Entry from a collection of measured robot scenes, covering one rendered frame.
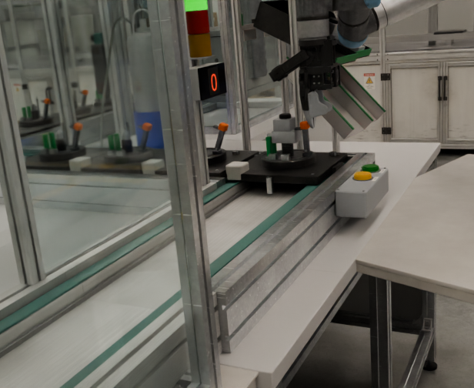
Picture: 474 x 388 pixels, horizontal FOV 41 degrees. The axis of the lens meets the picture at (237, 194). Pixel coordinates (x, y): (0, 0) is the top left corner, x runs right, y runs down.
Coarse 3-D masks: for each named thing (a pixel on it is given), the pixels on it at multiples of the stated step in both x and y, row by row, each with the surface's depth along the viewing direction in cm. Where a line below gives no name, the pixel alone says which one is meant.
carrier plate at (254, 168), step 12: (324, 156) 165; (336, 156) 164; (252, 168) 159; (264, 168) 158; (300, 168) 155; (312, 168) 154; (324, 168) 153; (228, 180) 157; (240, 180) 156; (252, 180) 154; (264, 180) 153; (276, 180) 151; (288, 180) 150; (300, 180) 148; (312, 180) 147
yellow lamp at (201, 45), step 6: (192, 36) 139; (198, 36) 139; (204, 36) 139; (192, 42) 140; (198, 42) 139; (204, 42) 140; (210, 42) 141; (192, 48) 140; (198, 48) 140; (204, 48) 140; (210, 48) 141; (192, 54) 141; (198, 54) 140; (204, 54) 140; (210, 54) 141
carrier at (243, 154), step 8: (208, 152) 172; (216, 152) 169; (224, 152) 170; (240, 152) 178; (248, 152) 177; (256, 152) 177; (208, 160) 166; (216, 160) 167; (224, 160) 170; (232, 160) 169; (240, 160) 169; (248, 160) 172; (216, 168) 163; (224, 168) 162; (216, 176) 158; (224, 176) 160
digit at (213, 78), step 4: (212, 68) 142; (216, 68) 144; (208, 72) 141; (212, 72) 142; (216, 72) 144; (212, 76) 143; (216, 76) 144; (212, 80) 143; (216, 80) 144; (212, 84) 143; (216, 84) 144; (212, 88) 143; (216, 88) 144; (212, 92) 143; (216, 92) 145
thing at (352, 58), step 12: (276, 0) 184; (264, 12) 178; (276, 12) 176; (288, 12) 188; (264, 24) 179; (276, 24) 177; (288, 24) 175; (276, 36) 178; (288, 36) 176; (300, 48) 175; (336, 48) 182; (348, 48) 180; (336, 60) 169; (348, 60) 175
